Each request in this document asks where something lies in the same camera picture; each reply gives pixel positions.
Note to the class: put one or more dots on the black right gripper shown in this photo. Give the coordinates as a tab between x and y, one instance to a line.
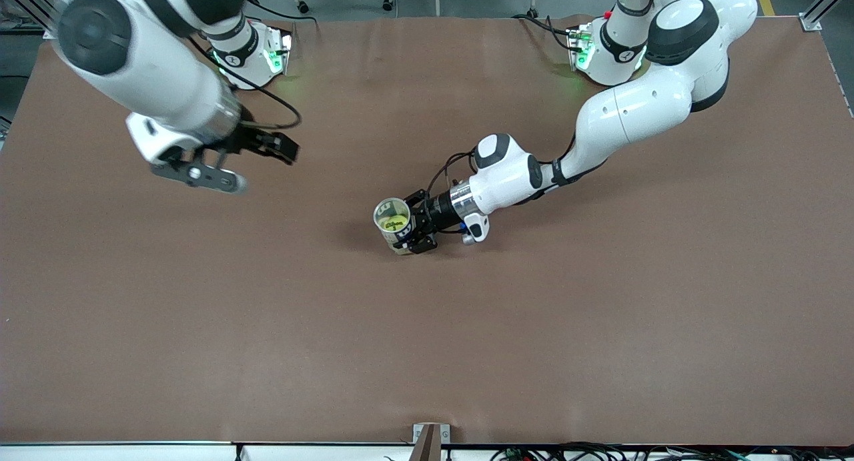
247	139

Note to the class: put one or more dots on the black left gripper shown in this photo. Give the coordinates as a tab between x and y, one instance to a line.
438	212

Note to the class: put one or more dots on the yellow tennis ball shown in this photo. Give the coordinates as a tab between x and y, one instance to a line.
392	222

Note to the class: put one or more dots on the clear tennis ball can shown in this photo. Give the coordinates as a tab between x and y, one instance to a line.
393	236

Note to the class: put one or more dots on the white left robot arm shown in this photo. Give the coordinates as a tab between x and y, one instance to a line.
634	107

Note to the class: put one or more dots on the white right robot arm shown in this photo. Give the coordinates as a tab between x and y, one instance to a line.
153	74

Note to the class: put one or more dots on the brown paper table cover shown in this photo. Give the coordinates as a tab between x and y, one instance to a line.
427	327

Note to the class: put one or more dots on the small metal bracket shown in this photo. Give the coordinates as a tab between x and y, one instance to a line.
446	434

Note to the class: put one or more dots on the brown wooden post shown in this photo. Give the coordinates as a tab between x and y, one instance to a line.
427	447

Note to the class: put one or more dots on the aluminium frame post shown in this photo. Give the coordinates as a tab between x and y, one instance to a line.
810	22
40	17

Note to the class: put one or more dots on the white table edge rail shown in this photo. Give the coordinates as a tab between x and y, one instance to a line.
133	453

